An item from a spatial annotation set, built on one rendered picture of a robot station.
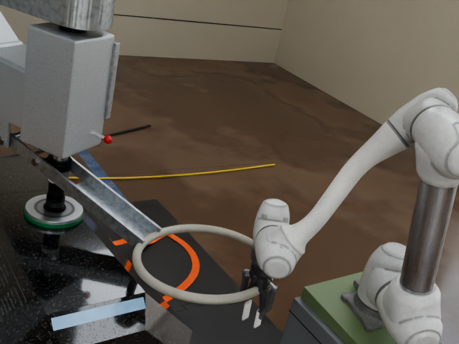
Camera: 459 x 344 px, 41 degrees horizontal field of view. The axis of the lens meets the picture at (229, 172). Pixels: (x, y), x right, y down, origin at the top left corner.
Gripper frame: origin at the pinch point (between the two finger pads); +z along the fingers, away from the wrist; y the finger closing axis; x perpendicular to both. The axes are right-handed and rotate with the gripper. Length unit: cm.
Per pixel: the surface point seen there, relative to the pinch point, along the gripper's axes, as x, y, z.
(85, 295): 37, 40, -1
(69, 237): 22, 70, -2
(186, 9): -435, 453, -6
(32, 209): 25, 88, -6
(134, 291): 22.6, 32.7, -0.1
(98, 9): 17, 68, -85
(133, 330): 28.7, 24.9, 8.0
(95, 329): 40, 30, 5
